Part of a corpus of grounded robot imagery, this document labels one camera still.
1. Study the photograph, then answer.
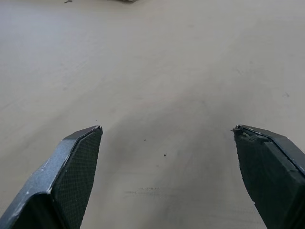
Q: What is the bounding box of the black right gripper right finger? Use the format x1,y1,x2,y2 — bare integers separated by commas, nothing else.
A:
231,124,305,229

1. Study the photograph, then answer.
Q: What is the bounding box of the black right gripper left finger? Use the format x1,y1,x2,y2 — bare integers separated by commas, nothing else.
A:
0,125,103,229

